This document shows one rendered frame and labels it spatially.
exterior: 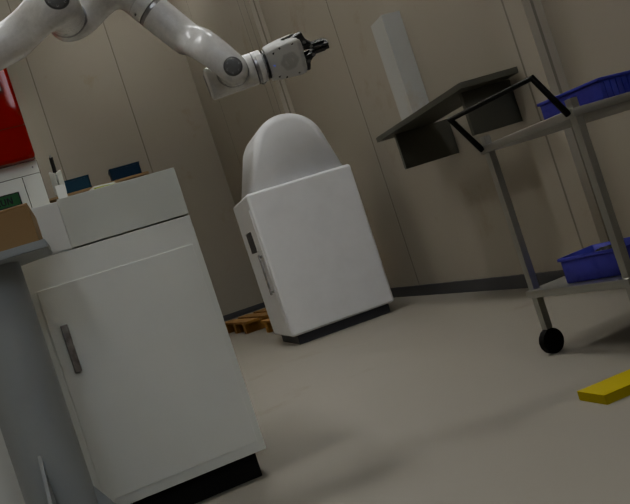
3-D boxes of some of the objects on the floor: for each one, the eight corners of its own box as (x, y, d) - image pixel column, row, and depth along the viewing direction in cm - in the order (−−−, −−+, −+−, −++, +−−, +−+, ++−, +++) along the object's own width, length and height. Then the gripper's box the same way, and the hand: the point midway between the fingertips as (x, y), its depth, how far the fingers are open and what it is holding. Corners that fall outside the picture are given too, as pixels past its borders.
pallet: (333, 304, 816) (329, 293, 816) (244, 335, 791) (240, 323, 791) (301, 306, 948) (298, 296, 948) (224, 333, 922) (221, 323, 922)
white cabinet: (-37, 554, 267) (-113, 322, 267) (232, 446, 298) (163, 238, 297) (-65, 619, 206) (-164, 319, 206) (276, 475, 237) (190, 213, 237)
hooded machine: (369, 310, 635) (307, 120, 635) (398, 310, 569) (328, 98, 568) (272, 344, 615) (208, 148, 614) (291, 348, 549) (218, 128, 548)
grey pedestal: (189, 593, 167) (66, 220, 166) (-27, 687, 155) (-160, 286, 155) (170, 530, 216) (75, 242, 216) (4, 598, 204) (-97, 294, 204)
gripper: (250, 34, 206) (316, 11, 208) (265, 85, 216) (328, 62, 218) (258, 45, 201) (325, 21, 202) (272, 96, 210) (337, 73, 212)
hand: (320, 45), depth 210 cm, fingers closed
